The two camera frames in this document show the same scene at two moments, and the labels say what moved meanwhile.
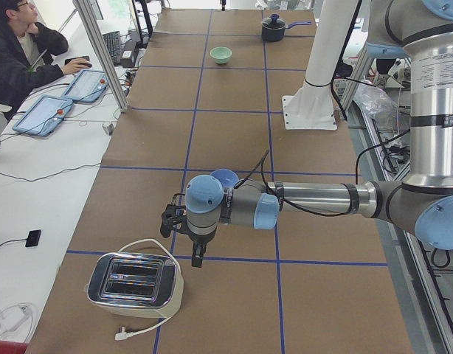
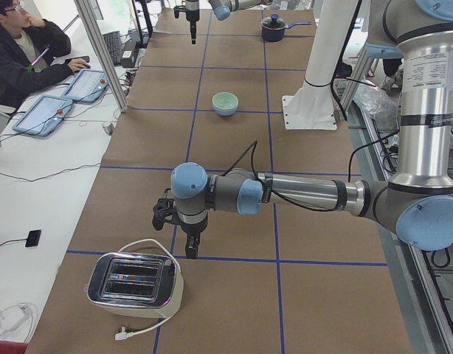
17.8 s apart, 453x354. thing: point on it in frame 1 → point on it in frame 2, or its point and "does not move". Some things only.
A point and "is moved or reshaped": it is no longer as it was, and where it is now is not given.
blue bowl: (226, 177) is moved or reshaped
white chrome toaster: (142, 285) does not move
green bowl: (220, 54) → (225, 100)
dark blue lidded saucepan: (273, 29) does not move
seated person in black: (22, 51) does not move
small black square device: (33, 238) does not move
